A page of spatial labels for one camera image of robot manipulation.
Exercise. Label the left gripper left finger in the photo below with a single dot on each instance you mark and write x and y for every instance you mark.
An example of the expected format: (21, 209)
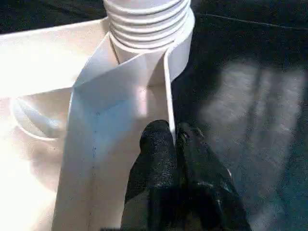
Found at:
(154, 183)

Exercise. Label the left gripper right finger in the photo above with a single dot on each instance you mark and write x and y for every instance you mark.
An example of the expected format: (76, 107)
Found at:
(207, 187)

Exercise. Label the white plastic table top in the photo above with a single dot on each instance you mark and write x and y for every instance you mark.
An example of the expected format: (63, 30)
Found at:
(96, 110)

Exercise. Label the white plastic table leg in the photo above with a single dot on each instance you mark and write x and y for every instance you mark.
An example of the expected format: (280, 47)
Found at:
(147, 21)

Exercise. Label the black work mat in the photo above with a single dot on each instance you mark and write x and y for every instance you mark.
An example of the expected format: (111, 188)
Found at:
(250, 120)

